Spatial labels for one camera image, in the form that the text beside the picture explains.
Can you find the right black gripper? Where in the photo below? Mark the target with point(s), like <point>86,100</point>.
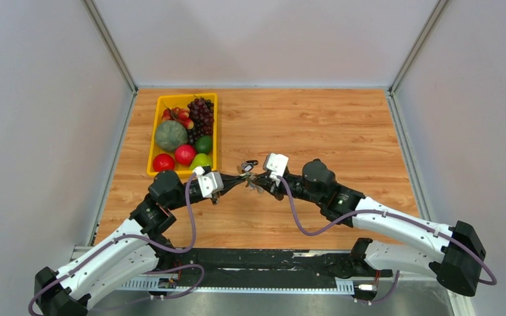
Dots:
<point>269,185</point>

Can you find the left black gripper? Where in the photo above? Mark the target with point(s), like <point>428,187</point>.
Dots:
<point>230,181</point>

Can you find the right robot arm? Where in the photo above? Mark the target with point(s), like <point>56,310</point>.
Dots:
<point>452,254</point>

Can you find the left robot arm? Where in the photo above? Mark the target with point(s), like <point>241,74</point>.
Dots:
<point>134,248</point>

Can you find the light green pear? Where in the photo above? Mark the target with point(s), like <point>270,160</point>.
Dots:
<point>201,160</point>

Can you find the dark green lime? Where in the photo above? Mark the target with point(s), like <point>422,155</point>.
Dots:
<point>204,145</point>

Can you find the red pomegranate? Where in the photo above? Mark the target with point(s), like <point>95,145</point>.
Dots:
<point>185,154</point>

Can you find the red apple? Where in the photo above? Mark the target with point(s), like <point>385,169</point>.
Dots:
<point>163,162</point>

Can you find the green netted melon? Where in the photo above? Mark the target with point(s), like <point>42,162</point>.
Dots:
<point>169,135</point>

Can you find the dark red grape bunch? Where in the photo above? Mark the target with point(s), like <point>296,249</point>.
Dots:
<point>202,115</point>

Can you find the red peach cluster with stem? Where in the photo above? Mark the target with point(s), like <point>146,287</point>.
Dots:
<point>180,115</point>

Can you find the yellow plastic tray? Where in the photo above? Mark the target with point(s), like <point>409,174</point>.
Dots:
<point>171,101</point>

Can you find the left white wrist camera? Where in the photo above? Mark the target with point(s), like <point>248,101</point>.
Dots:
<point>210,182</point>

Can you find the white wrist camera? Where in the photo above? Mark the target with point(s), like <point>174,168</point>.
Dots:
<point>276,164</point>
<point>210,182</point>

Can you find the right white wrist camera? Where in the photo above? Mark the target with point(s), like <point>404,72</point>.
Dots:
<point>276,164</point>

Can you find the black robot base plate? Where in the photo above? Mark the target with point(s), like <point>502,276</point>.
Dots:
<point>271,269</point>

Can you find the aluminium frame post left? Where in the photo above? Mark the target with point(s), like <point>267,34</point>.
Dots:
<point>110,44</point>

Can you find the aluminium frame post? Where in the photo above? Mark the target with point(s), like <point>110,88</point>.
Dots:
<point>110,44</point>
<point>419,43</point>

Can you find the aluminium frame post right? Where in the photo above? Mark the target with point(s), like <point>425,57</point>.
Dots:
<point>419,43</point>

